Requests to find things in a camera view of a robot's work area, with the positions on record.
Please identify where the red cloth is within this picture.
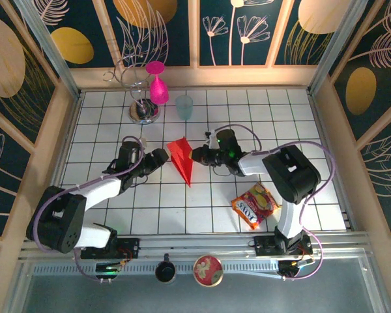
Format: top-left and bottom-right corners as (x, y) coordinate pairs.
(166, 136), (196, 188)

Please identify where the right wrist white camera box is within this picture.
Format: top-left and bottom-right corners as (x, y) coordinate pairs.
(204, 129), (218, 147)

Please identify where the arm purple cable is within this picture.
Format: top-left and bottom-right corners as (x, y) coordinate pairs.
(214, 125), (337, 282)
(32, 136), (147, 283)

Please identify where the chrome wire glass stand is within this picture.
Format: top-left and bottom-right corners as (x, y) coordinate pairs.
(103, 55), (161, 125)

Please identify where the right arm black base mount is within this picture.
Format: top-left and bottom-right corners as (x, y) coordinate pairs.
(253, 235), (313, 258)

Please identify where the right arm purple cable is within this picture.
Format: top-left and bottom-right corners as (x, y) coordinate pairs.
(214, 125), (337, 282)

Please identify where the aluminium table rail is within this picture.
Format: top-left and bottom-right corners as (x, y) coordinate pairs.
(19, 231), (372, 261)

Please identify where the red round floral bowl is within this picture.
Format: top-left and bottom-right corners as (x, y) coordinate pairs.
(193, 254), (224, 288)

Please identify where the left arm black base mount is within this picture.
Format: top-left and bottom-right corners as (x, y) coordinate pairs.
(80, 237), (141, 260)

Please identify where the black electronics box blue light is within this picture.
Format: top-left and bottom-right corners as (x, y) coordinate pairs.
(95, 262), (121, 283)

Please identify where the black electronics box with wires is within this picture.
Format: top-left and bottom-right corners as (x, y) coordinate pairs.
(278, 257), (315, 281)

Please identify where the translucent pale blue cup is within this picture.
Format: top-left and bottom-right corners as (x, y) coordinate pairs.
(175, 95), (194, 121)

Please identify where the grey slotted cable duct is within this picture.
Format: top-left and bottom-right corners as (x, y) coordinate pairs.
(32, 263), (281, 278)

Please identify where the aluminium frame post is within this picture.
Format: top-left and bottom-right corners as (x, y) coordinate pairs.
(14, 0), (82, 98)
(308, 0), (369, 95)

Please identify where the pink wine glass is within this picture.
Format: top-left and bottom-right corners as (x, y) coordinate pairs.
(145, 61), (170, 106)

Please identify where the black mug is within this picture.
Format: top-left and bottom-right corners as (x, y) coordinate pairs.
(154, 253), (177, 284)

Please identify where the orange Fox's candy bag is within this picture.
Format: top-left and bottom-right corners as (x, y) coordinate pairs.
(231, 181), (281, 231)

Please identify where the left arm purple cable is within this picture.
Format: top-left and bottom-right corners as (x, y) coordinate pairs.
(32, 136), (147, 283)

